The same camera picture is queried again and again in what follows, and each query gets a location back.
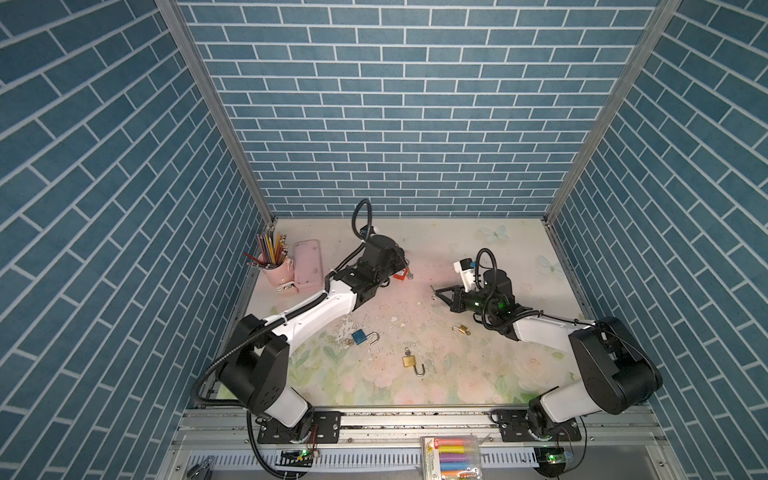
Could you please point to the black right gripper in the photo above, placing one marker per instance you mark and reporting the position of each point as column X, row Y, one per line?
column 457, row 302

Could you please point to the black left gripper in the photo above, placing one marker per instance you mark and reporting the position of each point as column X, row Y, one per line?
column 398, row 259

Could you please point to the red padlock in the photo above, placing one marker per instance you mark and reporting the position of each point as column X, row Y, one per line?
column 403, row 275

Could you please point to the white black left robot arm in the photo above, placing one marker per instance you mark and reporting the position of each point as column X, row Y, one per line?
column 256, row 372

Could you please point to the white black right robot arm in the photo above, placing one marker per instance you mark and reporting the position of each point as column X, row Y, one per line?
column 614, row 371

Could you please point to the small brass padlock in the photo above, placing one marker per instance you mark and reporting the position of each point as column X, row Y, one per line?
column 461, row 329

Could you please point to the pink pencil case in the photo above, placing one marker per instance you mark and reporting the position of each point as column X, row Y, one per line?
column 308, row 270

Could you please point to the blue padlock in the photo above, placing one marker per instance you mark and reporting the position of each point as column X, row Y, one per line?
column 359, row 337

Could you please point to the pink pencil cup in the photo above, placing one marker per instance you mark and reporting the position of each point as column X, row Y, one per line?
column 282, row 277

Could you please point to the coloured pencils bundle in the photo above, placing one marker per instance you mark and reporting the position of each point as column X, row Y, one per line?
column 272, row 251

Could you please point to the marker pen box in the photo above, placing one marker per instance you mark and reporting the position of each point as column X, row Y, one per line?
column 451, row 458

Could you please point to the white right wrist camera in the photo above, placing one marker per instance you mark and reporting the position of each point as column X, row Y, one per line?
column 466, row 270

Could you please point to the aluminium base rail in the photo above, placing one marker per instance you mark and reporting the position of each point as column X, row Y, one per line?
column 388, row 438

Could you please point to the aluminium corner post left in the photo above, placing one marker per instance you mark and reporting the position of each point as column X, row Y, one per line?
column 181, row 34

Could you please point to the aluminium corner post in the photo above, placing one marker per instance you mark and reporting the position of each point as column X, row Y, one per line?
column 657, row 23
column 181, row 34

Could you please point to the aluminium corner post right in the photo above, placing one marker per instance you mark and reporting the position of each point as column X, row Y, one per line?
column 657, row 23

